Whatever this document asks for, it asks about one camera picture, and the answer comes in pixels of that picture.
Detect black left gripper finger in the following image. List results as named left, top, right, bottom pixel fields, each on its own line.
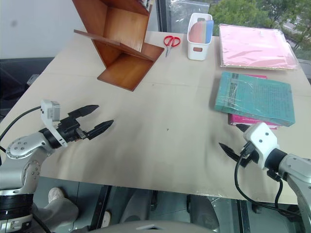
left=86, top=119, right=115, bottom=141
left=67, top=104, right=100, bottom=120

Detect blue card sheet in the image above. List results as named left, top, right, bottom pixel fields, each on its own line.
left=205, top=19, right=214, bottom=45

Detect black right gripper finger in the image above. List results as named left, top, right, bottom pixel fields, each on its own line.
left=236, top=123, right=251, bottom=133
left=218, top=142, right=243, bottom=162

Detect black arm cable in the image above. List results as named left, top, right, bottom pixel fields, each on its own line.
left=234, top=142, right=305, bottom=217
left=0, top=105, right=42, bottom=142

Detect white plastic storage bin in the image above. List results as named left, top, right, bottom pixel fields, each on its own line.
left=186, top=13, right=214, bottom=61

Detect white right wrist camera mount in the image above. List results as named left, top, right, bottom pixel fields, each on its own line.
left=243, top=122, right=280, bottom=171

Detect pink paper pack in plastic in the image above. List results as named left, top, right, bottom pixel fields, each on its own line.
left=218, top=23, right=299, bottom=72

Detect white shoe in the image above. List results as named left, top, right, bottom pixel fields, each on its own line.
left=48, top=187, right=66, bottom=205
left=101, top=211, right=113, bottom=228

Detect black chair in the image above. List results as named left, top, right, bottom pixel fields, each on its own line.
left=0, top=56, right=57, bottom=117

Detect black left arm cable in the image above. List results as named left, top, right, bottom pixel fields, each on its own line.
left=0, top=105, right=42, bottom=142

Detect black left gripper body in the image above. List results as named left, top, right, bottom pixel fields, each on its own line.
left=57, top=115, right=89, bottom=144

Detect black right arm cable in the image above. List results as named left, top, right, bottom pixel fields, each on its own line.
left=234, top=142, right=305, bottom=217

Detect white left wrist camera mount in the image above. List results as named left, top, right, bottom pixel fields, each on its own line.
left=40, top=99, right=69, bottom=148

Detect teal paper pack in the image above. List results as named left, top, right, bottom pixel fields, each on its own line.
left=213, top=71, right=296, bottom=128

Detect magenta paper pack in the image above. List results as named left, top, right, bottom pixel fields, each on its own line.
left=227, top=74, right=280, bottom=131

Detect person's grey trouser leg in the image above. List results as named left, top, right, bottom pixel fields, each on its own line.
left=31, top=196, right=80, bottom=233

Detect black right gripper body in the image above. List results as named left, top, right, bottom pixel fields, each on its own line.
left=239, top=140, right=261, bottom=168

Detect red handled scissors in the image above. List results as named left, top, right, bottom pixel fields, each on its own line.
left=163, top=35, right=182, bottom=58

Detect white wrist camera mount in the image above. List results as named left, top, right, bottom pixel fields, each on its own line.
left=40, top=99, right=69, bottom=148
left=243, top=122, right=280, bottom=171

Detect pink card sheet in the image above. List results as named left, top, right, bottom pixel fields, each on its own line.
left=189, top=21, right=207, bottom=44

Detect grey rounded robot torso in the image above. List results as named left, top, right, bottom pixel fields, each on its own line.
left=88, top=219, right=220, bottom=233

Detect black window frame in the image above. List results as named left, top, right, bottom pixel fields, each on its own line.
left=156, top=0, right=169, bottom=32

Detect wooden shelf organizer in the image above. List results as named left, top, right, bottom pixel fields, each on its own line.
left=71, top=0, right=166, bottom=92

